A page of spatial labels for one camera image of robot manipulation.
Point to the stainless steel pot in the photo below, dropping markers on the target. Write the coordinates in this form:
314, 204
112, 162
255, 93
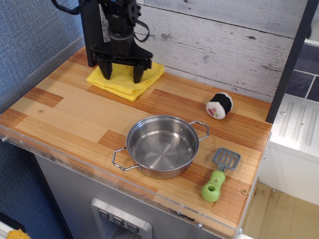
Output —
162, 146

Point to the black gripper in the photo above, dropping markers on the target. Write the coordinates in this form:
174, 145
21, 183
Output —
122, 50

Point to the dark right shelf post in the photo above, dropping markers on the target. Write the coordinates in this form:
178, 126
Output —
297, 45

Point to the dark shelf post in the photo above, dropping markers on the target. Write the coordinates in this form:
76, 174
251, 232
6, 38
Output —
297, 45
92, 29

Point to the yellow black object on floor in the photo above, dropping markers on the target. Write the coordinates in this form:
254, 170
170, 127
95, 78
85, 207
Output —
7, 232

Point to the clear acrylic front guard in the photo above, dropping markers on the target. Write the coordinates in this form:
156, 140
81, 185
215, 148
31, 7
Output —
173, 206

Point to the plush sushi roll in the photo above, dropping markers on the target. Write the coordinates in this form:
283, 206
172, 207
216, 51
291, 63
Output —
219, 106

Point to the yellow towel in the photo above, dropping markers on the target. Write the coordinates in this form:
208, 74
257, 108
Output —
121, 82

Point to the white side cabinet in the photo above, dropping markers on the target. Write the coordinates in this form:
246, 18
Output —
291, 157

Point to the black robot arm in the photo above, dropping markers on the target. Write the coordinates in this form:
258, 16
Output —
122, 17

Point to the silver button panel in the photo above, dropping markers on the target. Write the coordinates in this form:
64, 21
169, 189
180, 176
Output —
115, 223

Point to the green handled grey spatula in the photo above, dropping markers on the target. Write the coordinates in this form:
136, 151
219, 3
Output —
224, 159

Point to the dark left shelf post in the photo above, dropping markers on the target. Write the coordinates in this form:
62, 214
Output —
92, 29

